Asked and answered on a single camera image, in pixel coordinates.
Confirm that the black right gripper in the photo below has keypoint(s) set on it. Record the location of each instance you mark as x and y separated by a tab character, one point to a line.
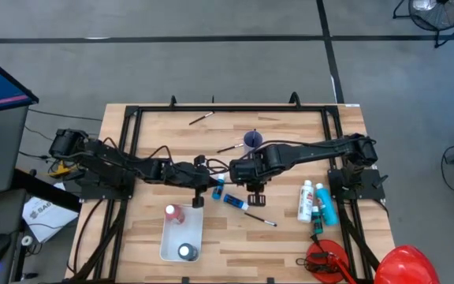
246	171

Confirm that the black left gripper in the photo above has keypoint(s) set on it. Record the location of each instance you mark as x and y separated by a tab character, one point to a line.
201	173

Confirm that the small light blue paint bottle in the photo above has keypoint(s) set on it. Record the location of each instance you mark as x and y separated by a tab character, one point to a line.
217	192

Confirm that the lilac plastic cup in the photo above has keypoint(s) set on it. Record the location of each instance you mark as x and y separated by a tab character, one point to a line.
248	148

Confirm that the small royal blue paint bottle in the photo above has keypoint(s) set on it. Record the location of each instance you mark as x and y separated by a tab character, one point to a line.
233	200

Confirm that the black paintbrush silver ferrule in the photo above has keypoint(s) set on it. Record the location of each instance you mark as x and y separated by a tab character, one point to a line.
229	149

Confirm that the black flat-bristle paintbrush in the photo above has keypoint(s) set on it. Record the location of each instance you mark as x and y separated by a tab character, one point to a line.
258	219

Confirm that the red paint bottle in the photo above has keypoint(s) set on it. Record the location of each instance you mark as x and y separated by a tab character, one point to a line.
174	214

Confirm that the white plastic bin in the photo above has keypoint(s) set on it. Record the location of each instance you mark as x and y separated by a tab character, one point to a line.
179	234

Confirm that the thin black paintbrush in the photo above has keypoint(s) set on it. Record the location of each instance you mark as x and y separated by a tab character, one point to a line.
200	119

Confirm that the large white paint bottle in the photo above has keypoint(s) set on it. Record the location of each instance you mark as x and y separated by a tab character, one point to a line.
305	203

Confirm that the dark grey paint bottle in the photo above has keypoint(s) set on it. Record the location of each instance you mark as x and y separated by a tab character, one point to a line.
187	251

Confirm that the small green paint bottle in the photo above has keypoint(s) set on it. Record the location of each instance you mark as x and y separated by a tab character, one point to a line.
317	223

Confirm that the large turquoise paint bottle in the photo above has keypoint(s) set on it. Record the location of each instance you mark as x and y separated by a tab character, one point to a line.
326	207

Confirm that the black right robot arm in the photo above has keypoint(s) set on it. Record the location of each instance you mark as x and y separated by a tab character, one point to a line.
313	150

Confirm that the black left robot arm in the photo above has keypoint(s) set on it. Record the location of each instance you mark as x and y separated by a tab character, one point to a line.
109	161

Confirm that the black table edge clip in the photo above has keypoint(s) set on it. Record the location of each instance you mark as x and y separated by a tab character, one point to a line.
185	281
270	281

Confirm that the black side desk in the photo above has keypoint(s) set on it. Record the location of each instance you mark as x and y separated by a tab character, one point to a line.
53	196

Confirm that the white printed paper bag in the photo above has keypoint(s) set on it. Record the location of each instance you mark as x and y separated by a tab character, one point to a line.
49	221

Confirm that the red hard hat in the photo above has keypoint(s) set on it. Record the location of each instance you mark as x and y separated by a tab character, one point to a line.
406	266

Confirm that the white tape roll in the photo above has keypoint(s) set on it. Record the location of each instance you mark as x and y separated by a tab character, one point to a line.
23	240

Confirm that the black floor fan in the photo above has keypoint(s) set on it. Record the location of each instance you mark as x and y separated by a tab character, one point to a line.
440	16

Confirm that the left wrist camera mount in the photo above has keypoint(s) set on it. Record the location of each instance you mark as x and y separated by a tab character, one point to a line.
198	201

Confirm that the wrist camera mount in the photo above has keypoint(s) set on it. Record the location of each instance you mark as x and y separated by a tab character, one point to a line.
198	201
256	199

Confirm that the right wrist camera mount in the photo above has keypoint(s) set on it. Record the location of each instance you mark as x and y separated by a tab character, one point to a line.
256	199

